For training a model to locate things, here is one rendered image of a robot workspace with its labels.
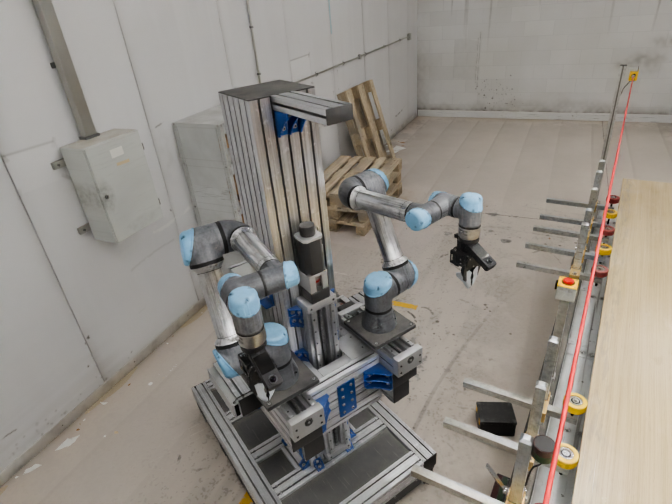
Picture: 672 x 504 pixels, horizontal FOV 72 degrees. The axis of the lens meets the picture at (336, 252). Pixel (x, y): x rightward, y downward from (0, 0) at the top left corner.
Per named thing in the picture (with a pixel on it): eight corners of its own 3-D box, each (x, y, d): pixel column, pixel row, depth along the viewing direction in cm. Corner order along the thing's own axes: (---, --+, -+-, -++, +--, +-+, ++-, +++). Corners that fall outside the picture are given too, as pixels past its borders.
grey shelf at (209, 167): (215, 295, 415) (170, 122, 338) (268, 248, 484) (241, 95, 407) (256, 304, 397) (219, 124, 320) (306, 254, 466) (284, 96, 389)
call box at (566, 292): (554, 300, 186) (557, 284, 182) (557, 291, 191) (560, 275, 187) (573, 304, 183) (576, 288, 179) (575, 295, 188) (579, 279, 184)
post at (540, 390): (518, 477, 173) (535, 385, 150) (520, 469, 176) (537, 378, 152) (528, 481, 172) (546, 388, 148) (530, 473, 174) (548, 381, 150)
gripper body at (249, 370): (264, 358, 134) (257, 325, 128) (278, 374, 127) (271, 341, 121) (240, 370, 130) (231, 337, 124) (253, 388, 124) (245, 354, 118)
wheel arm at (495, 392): (462, 388, 196) (462, 381, 194) (464, 383, 198) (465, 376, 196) (575, 426, 175) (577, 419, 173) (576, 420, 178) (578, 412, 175)
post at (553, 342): (531, 428, 192) (548, 339, 168) (533, 422, 194) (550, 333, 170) (540, 431, 190) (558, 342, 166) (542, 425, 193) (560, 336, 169)
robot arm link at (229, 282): (255, 286, 134) (269, 305, 126) (218, 299, 130) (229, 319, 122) (251, 263, 130) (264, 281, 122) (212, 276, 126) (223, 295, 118)
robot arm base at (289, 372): (253, 374, 179) (248, 355, 174) (286, 356, 186) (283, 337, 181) (271, 397, 168) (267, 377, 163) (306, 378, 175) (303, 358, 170)
